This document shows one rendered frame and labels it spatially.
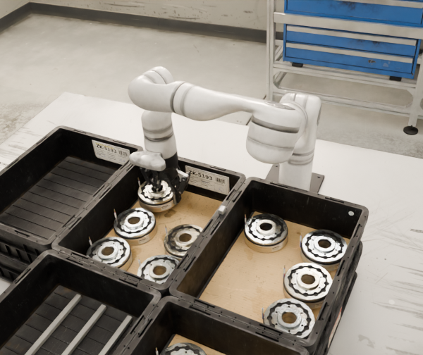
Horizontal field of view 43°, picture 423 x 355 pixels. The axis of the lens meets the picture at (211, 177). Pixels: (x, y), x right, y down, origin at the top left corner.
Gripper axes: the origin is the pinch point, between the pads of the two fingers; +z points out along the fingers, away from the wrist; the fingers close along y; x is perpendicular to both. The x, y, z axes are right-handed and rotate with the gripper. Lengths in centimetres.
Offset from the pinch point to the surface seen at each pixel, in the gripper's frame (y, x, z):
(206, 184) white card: -7.4, -7.3, -0.3
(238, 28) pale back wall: 102, -262, 78
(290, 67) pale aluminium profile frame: 31, -179, 58
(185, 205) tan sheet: -3.2, -2.2, 4.2
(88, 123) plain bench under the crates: 60, -40, 17
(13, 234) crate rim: 21.9, 30.7, -5.8
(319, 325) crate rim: -48, 26, -5
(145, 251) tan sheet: -2.5, 15.9, 4.2
